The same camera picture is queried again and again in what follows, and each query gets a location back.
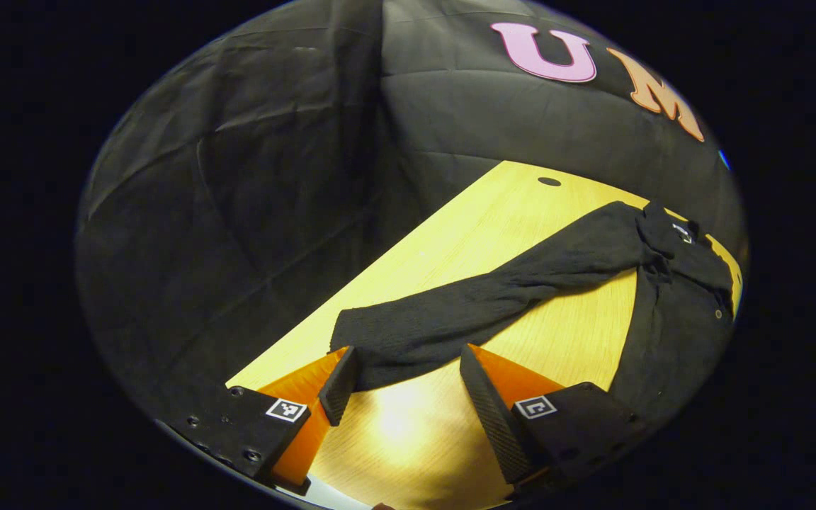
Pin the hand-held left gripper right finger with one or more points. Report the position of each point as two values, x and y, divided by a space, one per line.
493 425

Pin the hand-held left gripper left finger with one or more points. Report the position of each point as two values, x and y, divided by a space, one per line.
341 386

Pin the black knit cardigan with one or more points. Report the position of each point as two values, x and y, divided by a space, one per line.
450 319

